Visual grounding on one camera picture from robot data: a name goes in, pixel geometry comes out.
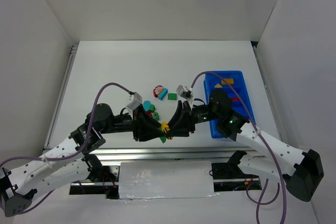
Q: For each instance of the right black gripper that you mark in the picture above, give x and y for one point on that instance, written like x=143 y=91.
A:
x=188 y=118

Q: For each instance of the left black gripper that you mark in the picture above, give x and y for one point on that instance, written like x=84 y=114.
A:
x=137 y=127

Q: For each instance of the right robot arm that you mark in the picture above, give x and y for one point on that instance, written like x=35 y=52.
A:
x=300 y=171

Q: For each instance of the aluminium frame rail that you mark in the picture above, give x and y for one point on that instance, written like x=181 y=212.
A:
x=175 y=154

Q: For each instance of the light blue long lego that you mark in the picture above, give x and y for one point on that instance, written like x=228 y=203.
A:
x=162 y=94

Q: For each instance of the green curved lego brick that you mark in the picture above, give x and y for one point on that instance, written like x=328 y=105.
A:
x=162 y=138

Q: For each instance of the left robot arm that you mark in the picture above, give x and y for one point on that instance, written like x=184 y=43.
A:
x=72 y=160

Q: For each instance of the green square lego brick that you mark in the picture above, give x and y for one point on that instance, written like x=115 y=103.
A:
x=172 y=96

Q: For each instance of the red flower lego piece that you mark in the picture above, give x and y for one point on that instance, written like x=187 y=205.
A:
x=157 y=90

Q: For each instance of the orange lego brick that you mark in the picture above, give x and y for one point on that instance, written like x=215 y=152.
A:
x=227 y=81

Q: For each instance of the white foil cover plate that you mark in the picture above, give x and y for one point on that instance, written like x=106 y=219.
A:
x=167 y=180

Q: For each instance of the yellow striped lego brick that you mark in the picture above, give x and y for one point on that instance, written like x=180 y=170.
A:
x=165 y=129

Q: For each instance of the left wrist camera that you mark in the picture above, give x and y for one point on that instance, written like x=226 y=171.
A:
x=134 y=101

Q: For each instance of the small green lego brick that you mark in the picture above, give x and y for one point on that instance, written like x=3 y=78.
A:
x=152 y=108

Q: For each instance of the green lego with red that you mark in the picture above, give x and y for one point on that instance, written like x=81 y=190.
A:
x=156 y=116

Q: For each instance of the light blue oval lego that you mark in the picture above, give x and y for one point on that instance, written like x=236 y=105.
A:
x=146 y=105

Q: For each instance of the blue compartment tray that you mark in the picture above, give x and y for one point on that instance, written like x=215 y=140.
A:
x=231 y=87

